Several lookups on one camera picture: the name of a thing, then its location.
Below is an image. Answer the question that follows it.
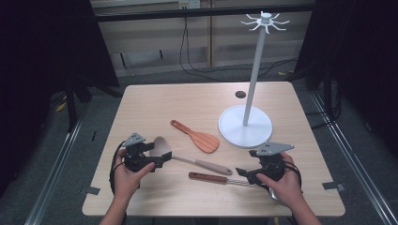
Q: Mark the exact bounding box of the black metal stand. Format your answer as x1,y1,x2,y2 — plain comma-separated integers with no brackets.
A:
64,73,94,133

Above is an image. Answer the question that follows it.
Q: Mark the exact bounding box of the wooden rice paddle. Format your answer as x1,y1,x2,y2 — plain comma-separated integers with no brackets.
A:
170,119,221,155

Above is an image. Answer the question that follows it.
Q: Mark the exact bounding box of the white wall socket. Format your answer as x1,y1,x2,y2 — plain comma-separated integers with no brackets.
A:
177,0,201,9

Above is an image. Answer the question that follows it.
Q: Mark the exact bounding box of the black curtain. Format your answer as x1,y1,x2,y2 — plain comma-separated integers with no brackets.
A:
294,0,398,158
0,0,120,198

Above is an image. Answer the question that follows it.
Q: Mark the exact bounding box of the grey tape piece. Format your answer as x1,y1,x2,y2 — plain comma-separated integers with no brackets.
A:
79,186,101,196
322,181,347,192

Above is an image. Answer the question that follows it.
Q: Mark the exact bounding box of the person's left hand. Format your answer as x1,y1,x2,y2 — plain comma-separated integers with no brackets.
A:
114,148,156,203

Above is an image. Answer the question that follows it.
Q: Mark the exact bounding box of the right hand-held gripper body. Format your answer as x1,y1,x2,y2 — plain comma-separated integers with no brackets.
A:
249,142,296,183

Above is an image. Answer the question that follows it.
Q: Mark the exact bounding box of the black floor cable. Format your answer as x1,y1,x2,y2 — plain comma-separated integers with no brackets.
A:
178,17,299,83

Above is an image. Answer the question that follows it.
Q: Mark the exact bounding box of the metal floor rail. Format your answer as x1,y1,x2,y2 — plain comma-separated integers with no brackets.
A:
23,107,90,225
309,90,398,225

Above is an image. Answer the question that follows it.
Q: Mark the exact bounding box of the person's right hand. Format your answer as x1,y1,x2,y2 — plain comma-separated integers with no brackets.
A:
256,152,305,208

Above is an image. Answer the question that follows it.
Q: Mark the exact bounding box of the metal ladle with brown handle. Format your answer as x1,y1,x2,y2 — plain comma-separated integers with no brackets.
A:
188,172,284,205

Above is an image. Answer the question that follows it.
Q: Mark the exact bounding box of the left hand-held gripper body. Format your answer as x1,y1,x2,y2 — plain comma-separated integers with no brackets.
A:
121,132,158,173

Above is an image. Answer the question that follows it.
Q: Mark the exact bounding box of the white utensil rack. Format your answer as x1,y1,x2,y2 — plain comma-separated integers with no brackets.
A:
218,10,291,149

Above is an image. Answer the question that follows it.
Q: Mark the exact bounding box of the black horizontal bar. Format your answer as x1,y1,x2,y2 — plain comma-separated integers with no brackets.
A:
95,3,315,23

